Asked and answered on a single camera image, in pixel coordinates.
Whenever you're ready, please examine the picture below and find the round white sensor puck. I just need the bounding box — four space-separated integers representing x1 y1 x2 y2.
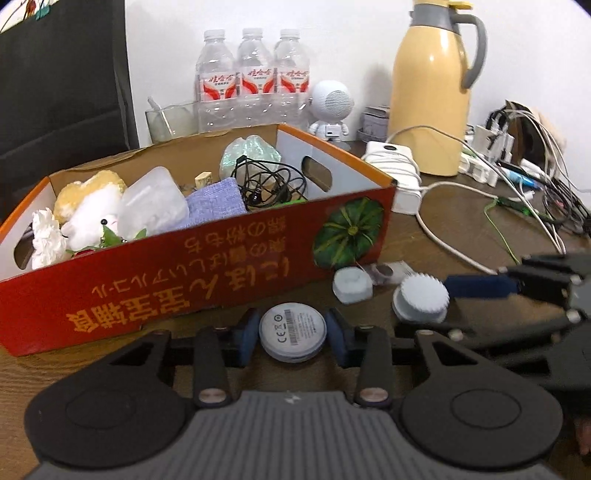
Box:
259 302 328 363

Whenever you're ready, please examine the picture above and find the white brush head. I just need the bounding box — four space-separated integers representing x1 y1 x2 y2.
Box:
393 273 450 323

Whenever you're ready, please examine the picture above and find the purple knitted pouch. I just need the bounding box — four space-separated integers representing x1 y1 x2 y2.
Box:
168 178 247 231

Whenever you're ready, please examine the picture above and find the green tissue packet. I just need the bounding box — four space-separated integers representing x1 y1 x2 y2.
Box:
272 198 308 208

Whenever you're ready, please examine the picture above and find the black earphone cable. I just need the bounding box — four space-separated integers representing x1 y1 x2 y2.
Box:
229 155 309 212

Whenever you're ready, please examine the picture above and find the cream eraser block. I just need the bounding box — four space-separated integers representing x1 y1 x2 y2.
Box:
194 171 212 190

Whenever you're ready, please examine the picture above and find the translucent cotton swab box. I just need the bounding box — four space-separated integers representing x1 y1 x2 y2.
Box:
117 166 189 240

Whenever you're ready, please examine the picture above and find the green red snack wrapper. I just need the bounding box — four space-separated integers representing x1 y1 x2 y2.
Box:
66 225 128 256

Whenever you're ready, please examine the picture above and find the alpaca plush toy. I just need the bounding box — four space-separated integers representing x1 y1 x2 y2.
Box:
53 170 126 250

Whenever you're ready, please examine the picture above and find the white tissue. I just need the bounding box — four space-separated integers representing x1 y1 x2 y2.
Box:
31 208 67 270

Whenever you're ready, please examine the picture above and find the small white cap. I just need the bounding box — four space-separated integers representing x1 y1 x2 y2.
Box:
332 267 373 305

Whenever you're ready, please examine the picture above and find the small clear packet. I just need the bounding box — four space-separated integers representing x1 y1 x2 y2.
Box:
363 261 415 286

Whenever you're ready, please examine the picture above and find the white power strip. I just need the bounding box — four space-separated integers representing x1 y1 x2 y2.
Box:
459 151 499 188

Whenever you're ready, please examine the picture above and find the red cardboard box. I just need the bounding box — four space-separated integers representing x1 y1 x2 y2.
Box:
1 124 396 356

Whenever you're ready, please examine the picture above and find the white power adapter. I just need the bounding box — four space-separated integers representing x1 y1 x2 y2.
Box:
362 141 422 216

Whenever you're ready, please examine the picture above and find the yellow thermos jug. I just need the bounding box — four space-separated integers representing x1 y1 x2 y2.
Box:
388 1 488 177

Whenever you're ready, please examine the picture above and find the grey small box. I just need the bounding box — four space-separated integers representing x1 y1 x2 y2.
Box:
358 106 390 142

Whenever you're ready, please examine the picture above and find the glass cup with spoon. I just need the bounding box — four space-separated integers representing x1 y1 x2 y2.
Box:
145 96 199 144

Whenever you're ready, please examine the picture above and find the white robot speaker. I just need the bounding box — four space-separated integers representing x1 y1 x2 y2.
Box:
308 79 353 151

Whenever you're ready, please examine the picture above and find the water bottle left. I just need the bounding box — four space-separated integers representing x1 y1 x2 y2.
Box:
194 29 238 132

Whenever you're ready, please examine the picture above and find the water bottle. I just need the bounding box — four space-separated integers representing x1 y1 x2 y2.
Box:
236 28 276 126
194 29 238 132
273 29 311 127

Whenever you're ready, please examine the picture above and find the water bottle middle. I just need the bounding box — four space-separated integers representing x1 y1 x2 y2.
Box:
236 28 276 126

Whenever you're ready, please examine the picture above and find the water bottle right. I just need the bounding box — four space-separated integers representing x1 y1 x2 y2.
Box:
273 29 311 127

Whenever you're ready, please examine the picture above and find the black paper bag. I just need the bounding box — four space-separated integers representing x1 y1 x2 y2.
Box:
1 1 139 215

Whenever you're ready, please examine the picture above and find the green thin wire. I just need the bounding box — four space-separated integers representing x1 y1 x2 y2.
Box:
483 195 532 266

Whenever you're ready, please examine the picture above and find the white charging cable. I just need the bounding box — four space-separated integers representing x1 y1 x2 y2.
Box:
361 124 567 276

